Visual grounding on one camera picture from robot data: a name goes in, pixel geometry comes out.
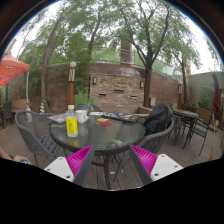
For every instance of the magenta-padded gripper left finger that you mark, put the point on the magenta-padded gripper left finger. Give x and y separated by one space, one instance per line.
78 161

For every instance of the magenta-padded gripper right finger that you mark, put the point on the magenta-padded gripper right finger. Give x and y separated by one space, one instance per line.
145 160

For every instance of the yellow-labelled drink bottle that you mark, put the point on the yellow-labelled drink bottle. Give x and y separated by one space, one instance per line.
71 125

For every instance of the grey woven chair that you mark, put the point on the grey woven chair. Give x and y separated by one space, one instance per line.
95 107
155 141
31 130

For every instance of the black backpack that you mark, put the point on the black backpack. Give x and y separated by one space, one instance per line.
158 118

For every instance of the white mug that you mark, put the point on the white mug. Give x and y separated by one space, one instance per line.
81 117

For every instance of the flat round red coaster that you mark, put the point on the flat round red coaster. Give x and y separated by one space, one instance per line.
106 124

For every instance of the silver laptop with stickers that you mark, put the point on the silver laptop with stickers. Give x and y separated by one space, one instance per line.
58 118

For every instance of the small yellow packet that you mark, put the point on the small yellow packet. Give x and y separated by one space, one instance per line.
102 119

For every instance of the white book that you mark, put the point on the white book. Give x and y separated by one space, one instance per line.
96 113

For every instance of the round dark side table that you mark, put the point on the round dark side table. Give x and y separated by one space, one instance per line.
186 115

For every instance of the dark metal chair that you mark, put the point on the dark metal chair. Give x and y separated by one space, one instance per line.
200 130

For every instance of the person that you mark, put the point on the person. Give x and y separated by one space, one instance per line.
13 157

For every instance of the blue-yellow striped cone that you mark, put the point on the blue-yellow striped cone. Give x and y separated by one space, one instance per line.
42 107

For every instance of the dark-trunked tree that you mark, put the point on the dark-trunked tree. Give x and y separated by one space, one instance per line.
147 83

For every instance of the closed maroon parasol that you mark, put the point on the closed maroon parasol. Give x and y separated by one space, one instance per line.
217 96

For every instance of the leaning pale-trunked tree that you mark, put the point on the leaning pale-trunked tree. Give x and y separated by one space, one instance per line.
45 66

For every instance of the orange parasol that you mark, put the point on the orange parasol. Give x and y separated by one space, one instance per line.
10 68

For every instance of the grey wall box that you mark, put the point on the grey wall box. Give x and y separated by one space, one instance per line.
152 101

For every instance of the globe-topped lamp post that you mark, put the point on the globe-topped lamp post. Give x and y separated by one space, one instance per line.
71 90

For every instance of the black wall lamp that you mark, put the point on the black wall lamp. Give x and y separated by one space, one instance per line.
141 84
94 80

